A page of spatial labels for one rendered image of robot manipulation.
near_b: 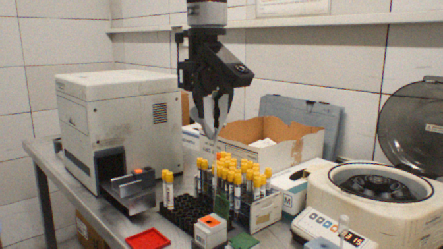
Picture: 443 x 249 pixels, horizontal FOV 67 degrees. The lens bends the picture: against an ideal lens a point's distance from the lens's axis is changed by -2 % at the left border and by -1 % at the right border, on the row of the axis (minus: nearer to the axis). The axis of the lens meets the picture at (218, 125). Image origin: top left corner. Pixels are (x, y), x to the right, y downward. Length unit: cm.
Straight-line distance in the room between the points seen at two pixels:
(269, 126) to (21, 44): 149
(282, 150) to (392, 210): 33
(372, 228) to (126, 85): 64
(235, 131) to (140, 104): 33
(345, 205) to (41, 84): 185
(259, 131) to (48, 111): 141
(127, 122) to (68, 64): 134
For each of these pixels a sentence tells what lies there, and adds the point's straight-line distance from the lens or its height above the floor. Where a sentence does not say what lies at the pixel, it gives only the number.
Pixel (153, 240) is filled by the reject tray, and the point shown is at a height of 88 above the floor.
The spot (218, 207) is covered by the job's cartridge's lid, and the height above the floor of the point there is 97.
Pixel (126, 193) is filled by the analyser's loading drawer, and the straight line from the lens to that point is 84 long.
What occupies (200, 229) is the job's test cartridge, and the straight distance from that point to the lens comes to 64.
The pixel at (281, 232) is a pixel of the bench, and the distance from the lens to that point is 77.
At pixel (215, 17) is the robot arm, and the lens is 62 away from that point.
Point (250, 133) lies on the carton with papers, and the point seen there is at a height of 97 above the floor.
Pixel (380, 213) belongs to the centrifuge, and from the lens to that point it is 65.
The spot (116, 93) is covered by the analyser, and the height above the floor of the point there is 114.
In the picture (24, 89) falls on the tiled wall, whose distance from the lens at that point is 218.
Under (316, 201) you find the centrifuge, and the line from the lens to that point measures 74.
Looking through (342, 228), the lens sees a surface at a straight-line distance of 51.
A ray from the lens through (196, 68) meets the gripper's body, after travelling 63.
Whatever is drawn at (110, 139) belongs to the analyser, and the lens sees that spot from 91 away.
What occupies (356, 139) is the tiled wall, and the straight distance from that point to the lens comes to 106.
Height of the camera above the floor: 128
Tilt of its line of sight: 14 degrees down
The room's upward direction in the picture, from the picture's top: straight up
